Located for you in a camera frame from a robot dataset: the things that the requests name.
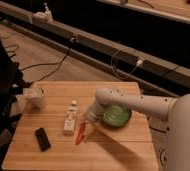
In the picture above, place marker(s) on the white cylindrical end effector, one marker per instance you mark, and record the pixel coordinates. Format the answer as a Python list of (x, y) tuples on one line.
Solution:
[(88, 124)]

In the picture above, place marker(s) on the red chili pepper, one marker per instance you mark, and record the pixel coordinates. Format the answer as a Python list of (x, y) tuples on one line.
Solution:
[(80, 134)]

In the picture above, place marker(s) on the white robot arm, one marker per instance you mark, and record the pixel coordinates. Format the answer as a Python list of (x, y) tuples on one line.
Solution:
[(174, 111)]

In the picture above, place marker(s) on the white tube bottle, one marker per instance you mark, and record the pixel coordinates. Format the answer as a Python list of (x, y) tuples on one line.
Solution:
[(70, 119)]

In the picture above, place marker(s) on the green bowl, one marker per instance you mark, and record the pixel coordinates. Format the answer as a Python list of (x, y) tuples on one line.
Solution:
[(116, 116)]

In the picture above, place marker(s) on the black phone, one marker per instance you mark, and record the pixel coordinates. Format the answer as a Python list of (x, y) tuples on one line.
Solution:
[(42, 139)]

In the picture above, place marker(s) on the white cup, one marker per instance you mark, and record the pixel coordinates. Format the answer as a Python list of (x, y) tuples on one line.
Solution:
[(35, 96)]

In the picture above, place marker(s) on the black equipment at left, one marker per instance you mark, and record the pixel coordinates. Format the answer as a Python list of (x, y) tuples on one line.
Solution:
[(11, 84)]

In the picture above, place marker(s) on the long metal rail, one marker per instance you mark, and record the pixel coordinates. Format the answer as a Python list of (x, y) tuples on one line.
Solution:
[(133, 43)]

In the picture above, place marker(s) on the white object on rail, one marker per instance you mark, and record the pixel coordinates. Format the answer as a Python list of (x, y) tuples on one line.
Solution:
[(46, 15)]

